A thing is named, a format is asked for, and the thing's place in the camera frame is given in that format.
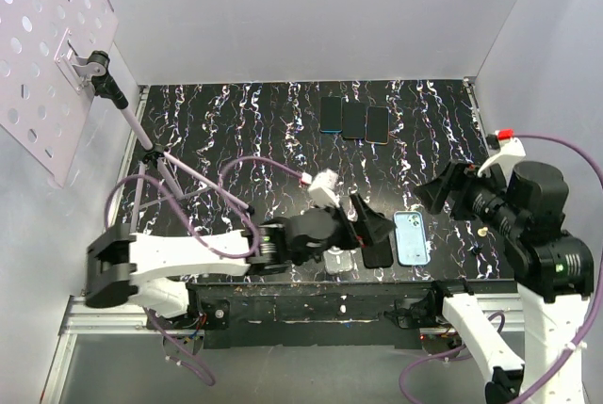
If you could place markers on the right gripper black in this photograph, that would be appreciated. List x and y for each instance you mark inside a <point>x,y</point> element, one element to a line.
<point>459,179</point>

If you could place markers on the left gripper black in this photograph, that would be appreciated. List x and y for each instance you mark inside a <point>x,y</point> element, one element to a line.
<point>371,227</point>

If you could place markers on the light blue phone case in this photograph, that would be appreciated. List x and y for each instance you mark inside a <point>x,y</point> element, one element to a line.
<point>411,243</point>

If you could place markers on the clear phone case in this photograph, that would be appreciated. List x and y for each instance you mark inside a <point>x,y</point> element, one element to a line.
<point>337,261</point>

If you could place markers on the dark phone blue edge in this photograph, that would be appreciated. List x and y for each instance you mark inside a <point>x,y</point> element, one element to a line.
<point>330,115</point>

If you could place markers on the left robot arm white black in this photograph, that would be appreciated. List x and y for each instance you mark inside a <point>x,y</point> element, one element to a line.
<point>142,269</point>

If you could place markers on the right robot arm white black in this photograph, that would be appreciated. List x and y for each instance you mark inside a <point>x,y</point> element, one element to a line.
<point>553,271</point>

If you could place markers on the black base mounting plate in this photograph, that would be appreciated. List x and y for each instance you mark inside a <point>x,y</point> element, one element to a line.
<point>224,315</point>

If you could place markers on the perforated lilac metal plate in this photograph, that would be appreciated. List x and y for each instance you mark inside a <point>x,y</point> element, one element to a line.
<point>46,93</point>

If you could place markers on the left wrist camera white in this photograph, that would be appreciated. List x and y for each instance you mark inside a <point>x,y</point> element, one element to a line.
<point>321,188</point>

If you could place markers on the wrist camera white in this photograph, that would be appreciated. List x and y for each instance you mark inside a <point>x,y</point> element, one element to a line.
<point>321,188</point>
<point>508,152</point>

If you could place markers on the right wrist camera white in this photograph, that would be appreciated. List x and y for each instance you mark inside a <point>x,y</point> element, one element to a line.
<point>508,152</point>

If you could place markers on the aluminium frame rail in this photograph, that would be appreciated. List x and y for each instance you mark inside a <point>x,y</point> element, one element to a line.
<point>78,319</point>

